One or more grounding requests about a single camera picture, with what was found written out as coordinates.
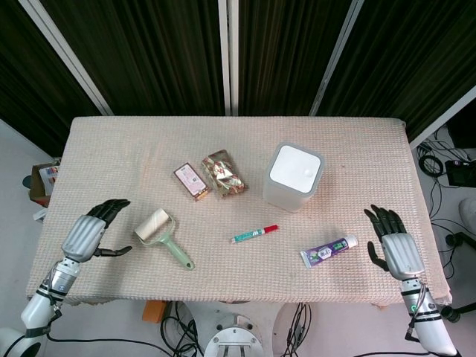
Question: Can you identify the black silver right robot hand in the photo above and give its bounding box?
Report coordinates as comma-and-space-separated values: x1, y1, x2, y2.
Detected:
363, 203, 425, 282

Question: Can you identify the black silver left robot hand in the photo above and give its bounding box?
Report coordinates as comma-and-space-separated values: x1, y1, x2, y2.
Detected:
60, 199, 133, 263

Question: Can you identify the white square container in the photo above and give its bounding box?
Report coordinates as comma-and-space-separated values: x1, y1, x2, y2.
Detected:
262, 141, 325, 213

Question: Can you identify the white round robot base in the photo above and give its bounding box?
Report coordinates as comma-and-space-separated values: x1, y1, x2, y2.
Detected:
203, 312, 262, 357

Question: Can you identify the cardboard box with items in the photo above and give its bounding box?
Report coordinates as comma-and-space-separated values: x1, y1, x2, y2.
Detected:
30, 158, 62, 210

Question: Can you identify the red capped marker pen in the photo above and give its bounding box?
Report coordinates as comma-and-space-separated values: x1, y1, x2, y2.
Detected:
232, 224, 279, 245

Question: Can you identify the green lint roller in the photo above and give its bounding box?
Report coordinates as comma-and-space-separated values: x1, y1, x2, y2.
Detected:
134, 208, 196, 271

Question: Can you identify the purple toothpaste tube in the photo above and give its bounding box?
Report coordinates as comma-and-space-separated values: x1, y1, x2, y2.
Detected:
300, 234, 358, 270

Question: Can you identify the beige waffle tablecloth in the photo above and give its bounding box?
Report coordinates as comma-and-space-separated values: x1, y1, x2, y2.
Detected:
25, 116, 454, 309

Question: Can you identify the black electronic device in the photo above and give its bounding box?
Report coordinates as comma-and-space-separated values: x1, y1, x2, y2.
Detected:
445, 158, 476, 187

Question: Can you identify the orange block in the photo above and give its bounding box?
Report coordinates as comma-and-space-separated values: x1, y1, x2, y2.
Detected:
143, 300, 167, 324

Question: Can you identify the brown small box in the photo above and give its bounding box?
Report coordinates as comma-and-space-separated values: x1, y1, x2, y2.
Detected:
173, 161, 212, 203

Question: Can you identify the gold foil packet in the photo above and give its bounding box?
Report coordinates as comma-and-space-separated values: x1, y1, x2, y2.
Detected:
201, 149, 249, 199

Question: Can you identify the dark pleated partition panel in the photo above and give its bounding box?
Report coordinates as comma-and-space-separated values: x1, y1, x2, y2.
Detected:
323, 0, 476, 149
39, 0, 231, 117
0, 0, 115, 157
228, 0, 371, 117

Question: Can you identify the coiled black cable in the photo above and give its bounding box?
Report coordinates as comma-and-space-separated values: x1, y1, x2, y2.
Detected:
416, 143, 446, 176

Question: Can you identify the black cable bundle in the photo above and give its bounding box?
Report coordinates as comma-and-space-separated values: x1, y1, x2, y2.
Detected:
283, 301, 314, 357
158, 300, 205, 357

